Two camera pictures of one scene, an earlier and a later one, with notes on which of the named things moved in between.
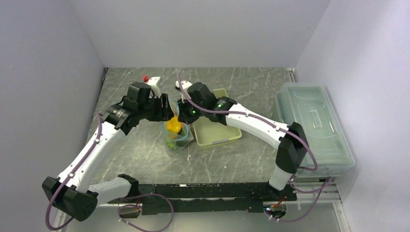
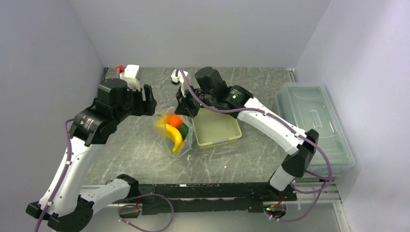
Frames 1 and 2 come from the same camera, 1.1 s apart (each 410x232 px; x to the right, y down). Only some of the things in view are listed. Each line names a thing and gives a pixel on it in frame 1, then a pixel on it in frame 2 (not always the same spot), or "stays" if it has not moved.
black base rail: [158, 198] stays
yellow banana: [174, 125] -> [172, 132]
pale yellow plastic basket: [208, 133] stays
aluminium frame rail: [314, 192] stays
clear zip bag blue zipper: [177, 134] stays
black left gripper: [165, 113] -> [146, 108]
